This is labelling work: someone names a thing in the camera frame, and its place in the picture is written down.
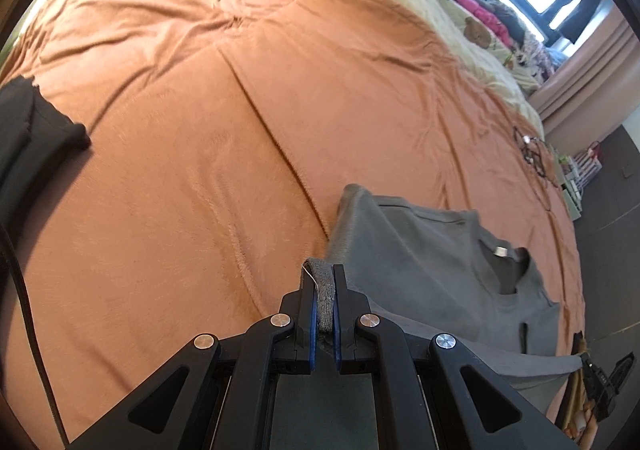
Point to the white storage cabinet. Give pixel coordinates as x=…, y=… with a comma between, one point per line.
x=580, y=174

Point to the pink curtain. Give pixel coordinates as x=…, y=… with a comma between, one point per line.
x=585, y=84

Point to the orange blanket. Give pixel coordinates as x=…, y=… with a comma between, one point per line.
x=200, y=129

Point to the black eyeglasses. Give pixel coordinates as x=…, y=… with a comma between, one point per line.
x=531, y=157

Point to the brown teddy bear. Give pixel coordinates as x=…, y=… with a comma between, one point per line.
x=477, y=32

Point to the pink clothing pile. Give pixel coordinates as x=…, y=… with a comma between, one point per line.
x=487, y=14

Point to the grey t-shirt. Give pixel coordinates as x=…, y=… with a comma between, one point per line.
x=425, y=270

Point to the cream bedsheet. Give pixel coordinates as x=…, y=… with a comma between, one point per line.
x=450, y=44

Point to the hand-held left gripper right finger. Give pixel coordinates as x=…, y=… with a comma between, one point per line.
x=336, y=335

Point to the person's right hand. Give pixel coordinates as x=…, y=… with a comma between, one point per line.
x=580, y=430

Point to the black cloth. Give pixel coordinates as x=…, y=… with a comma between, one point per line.
x=25, y=139

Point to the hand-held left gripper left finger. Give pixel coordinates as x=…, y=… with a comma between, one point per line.
x=313, y=335

